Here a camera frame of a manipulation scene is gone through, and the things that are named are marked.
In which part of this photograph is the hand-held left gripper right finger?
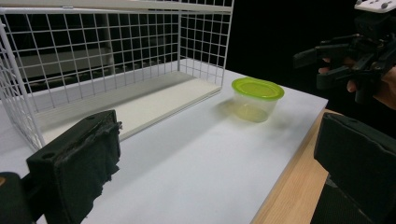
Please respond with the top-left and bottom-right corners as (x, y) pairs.
(313, 112), (396, 224)

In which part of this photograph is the clear container with green lid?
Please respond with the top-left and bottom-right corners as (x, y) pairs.
(231, 77), (285, 123)

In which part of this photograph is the white wire rack shelf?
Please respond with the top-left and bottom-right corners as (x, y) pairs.
(0, 0), (235, 152)

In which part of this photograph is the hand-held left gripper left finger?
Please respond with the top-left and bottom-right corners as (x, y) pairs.
(26, 109), (123, 224)

